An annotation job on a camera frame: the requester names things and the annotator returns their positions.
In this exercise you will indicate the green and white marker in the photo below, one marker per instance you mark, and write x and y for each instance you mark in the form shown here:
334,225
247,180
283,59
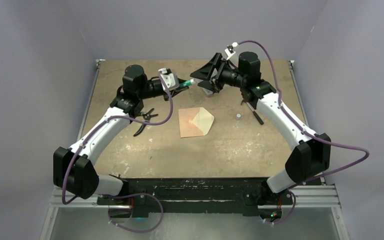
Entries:
187,83

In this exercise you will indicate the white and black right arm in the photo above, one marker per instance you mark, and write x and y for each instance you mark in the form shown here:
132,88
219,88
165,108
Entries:
310,151

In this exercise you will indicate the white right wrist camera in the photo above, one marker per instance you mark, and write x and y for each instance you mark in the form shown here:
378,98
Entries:
231,52

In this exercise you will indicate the small black hammer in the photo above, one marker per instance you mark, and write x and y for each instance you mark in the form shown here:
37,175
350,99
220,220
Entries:
257,117

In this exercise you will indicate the pink and cream envelope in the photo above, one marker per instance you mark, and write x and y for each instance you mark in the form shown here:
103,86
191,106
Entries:
194,122

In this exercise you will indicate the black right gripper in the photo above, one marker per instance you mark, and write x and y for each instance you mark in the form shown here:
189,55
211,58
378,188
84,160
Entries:
205,72

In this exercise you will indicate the aluminium extrusion frame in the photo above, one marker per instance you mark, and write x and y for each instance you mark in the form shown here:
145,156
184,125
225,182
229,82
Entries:
225,145

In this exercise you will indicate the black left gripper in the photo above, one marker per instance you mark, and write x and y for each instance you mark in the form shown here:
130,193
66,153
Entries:
174,91

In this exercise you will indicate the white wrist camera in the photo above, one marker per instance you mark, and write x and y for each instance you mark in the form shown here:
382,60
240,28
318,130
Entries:
169,80
231,52

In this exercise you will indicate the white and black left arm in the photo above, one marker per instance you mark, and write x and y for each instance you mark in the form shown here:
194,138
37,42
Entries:
74,167

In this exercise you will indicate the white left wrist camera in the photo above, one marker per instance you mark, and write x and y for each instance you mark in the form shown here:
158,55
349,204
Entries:
169,80

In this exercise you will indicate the clear plastic organizer box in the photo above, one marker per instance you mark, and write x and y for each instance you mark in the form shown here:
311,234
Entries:
208,93

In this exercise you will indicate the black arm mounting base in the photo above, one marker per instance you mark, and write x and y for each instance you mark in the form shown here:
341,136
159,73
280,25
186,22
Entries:
248,196

